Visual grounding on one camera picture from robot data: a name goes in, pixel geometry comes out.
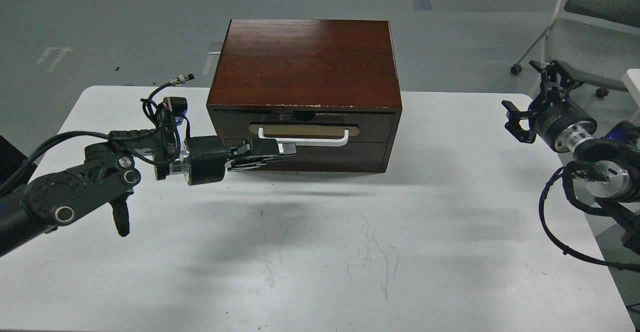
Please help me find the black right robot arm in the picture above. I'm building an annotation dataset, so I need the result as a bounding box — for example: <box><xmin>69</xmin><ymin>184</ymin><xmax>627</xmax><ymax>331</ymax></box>
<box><xmin>502</xmin><ymin>60</ymin><xmax>640</xmax><ymax>253</ymax></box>

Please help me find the grey office chair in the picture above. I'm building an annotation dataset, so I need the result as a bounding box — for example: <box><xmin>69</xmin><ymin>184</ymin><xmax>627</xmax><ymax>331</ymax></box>
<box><xmin>510</xmin><ymin>0</ymin><xmax>640</xmax><ymax>98</ymax></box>

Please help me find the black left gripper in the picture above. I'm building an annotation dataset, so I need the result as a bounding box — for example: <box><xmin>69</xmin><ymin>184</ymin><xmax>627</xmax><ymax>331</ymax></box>
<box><xmin>186</xmin><ymin>136</ymin><xmax>297</xmax><ymax>186</ymax></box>

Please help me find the dark wooden cabinet box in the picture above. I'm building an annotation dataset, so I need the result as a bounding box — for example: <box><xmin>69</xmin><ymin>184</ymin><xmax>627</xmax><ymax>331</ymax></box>
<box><xmin>206</xmin><ymin>19</ymin><xmax>403</xmax><ymax>173</ymax></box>

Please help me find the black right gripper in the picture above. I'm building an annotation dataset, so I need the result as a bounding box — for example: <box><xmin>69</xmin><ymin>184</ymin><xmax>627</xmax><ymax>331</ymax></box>
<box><xmin>502</xmin><ymin>60</ymin><xmax>597</xmax><ymax>154</ymax></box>

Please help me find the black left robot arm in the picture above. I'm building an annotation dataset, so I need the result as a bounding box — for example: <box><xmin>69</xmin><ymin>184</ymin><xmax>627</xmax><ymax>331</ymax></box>
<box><xmin>0</xmin><ymin>74</ymin><xmax>297</xmax><ymax>256</ymax></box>

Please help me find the wooden drawer with white handle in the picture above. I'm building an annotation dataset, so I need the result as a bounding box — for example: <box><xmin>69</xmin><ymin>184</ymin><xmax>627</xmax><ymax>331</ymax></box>
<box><xmin>210</xmin><ymin>109</ymin><xmax>396</xmax><ymax>143</ymax></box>

